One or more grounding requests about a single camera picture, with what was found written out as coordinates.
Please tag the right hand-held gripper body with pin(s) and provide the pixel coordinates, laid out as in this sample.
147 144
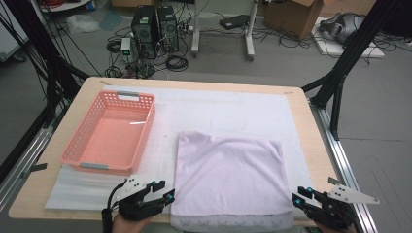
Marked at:
333 210

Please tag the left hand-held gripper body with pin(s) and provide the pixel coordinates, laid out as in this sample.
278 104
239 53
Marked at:
136 207

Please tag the pink plastic basket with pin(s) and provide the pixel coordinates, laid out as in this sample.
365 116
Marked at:
110 139

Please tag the lilac printed towel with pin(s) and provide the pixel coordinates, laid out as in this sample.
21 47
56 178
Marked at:
233 171

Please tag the person's left hand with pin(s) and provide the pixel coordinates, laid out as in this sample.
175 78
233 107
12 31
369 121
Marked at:
129 226

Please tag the person's right hand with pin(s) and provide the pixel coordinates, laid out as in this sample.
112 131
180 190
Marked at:
336 231

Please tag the white grid mat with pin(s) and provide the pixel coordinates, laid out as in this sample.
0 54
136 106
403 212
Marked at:
210 106

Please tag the small white power box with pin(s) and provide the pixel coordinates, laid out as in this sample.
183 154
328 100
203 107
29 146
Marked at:
125 45

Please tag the white foam board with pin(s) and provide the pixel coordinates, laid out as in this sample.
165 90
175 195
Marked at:
333 48

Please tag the large black computer tower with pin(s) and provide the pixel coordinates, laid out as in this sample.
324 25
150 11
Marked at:
144 32

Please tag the slim black computer tower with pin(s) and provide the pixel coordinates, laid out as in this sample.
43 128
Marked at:
168 29

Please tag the white metal stand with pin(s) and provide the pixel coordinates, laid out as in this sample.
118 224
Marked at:
195 32

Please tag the brown cardboard box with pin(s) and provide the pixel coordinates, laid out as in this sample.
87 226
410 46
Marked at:
291 16

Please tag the clear plastic bag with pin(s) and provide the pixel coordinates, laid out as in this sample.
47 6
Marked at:
82 23

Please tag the flat black box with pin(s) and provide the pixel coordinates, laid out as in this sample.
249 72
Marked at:
234 21

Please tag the round white table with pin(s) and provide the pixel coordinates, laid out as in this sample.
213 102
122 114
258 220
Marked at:
64 6

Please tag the white cabinet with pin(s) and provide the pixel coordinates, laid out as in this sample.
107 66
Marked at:
9 42

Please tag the grey metal bracket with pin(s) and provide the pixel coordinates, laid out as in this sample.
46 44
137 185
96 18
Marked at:
333 181
37 168

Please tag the aluminium rail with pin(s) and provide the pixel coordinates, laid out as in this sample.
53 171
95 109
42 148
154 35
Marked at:
32 152
364 215

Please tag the black frame strut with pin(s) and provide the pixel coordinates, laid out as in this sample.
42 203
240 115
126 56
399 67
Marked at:
359 42

